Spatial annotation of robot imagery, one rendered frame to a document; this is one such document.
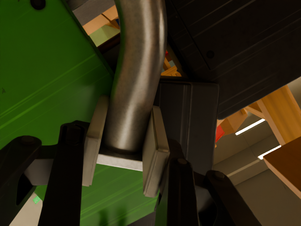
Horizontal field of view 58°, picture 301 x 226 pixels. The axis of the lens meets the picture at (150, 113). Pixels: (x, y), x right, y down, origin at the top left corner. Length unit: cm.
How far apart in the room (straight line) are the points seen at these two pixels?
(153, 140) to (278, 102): 91
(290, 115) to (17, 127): 94
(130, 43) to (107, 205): 15
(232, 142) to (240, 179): 214
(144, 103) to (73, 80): 6
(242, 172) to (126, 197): 756
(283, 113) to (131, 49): 92
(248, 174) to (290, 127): 679
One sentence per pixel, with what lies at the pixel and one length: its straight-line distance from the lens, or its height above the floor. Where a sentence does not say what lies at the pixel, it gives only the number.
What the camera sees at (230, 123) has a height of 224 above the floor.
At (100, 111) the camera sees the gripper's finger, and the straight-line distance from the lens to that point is 17.
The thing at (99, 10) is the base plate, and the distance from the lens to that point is 88.
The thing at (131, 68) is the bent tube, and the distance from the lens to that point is 17.
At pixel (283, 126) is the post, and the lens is 106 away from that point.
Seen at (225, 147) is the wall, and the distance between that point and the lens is 968.
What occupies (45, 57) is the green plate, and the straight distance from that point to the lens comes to 21.
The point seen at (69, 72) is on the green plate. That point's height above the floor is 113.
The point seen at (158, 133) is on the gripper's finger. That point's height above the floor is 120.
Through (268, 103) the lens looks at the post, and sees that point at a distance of 103.
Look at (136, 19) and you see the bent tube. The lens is 17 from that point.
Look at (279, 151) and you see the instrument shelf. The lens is 82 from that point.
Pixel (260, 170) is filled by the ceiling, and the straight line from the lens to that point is 788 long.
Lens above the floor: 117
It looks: 5 degrees up
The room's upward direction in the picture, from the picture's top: 149 degrees clockwise
